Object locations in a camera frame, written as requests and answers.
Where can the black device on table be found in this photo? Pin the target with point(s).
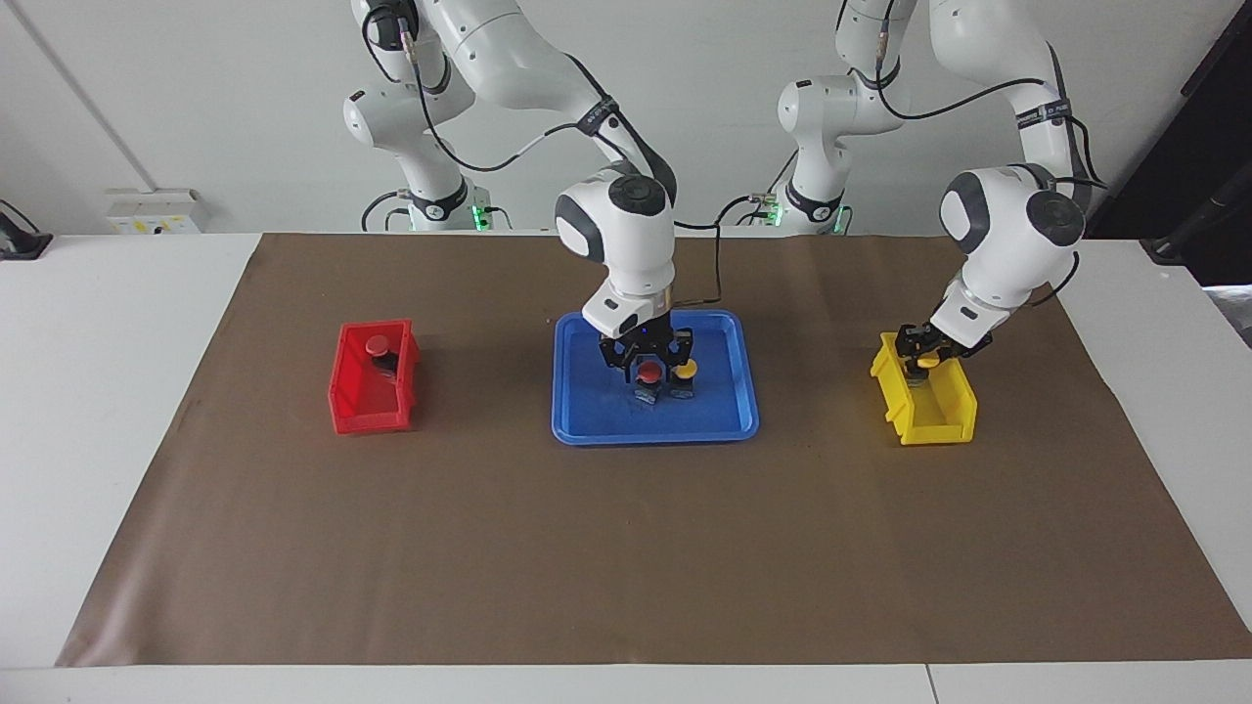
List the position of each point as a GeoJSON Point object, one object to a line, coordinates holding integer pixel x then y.
{"type": "Point", "coordinates": [20, 244]}

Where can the grey shiny sheet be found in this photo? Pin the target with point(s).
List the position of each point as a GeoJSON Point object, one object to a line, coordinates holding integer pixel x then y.
{"type": "Point", "coordinates": [1232, 313]}

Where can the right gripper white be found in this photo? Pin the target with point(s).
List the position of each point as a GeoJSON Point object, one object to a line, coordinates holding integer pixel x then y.
{"type": "Point", "coordinates": [616, 311]}

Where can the blue plastic tray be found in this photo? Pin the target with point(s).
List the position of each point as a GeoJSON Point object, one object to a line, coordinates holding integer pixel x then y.
{"type": "Point", "coordinates": [606, 416]}

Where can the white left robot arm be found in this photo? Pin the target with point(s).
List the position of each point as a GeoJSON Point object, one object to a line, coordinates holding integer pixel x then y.
{"type": "Point", "coordinates": [1007, 225]}

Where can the yellow plastic bin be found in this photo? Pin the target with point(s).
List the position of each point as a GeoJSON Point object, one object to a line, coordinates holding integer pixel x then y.
{"type": "Point", "coordinates": [934, 411]}

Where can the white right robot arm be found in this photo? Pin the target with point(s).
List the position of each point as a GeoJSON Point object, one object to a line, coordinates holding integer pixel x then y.
{"type": "Point", "coordinates": [626, 225]}

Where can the white wall socket box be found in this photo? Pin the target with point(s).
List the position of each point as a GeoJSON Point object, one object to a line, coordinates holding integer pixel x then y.
{"type": "Point", "coordinates": [156, 210]}

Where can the red push button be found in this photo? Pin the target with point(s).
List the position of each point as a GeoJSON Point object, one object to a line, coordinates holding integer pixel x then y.
{"type": "Point", "coordinates": [648, 372]}
{"type": "Point", "coordinates": [377, 344]}

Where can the black stand with tube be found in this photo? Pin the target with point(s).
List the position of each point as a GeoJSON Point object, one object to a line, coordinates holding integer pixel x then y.
{"type": "Point", "coordinates": [1179, 240]}

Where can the brown paper table mat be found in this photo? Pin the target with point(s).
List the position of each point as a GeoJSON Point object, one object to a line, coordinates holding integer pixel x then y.
{"type": "Point", "coordinates": [626, 548]}

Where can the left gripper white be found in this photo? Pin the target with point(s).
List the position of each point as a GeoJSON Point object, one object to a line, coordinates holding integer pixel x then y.
{"type": "Point", "coordinates": [963, 318]}

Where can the red plastic bin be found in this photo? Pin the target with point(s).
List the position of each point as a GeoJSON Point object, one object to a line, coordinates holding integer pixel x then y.
{"type": "Point", "coordinates": [357, 396]}

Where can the yellow push button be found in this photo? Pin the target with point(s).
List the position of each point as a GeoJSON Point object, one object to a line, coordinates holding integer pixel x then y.
{"type": "Point", "coordinates": [927, 361]}
{"type": "Point", "coordinates": [688, 370]}

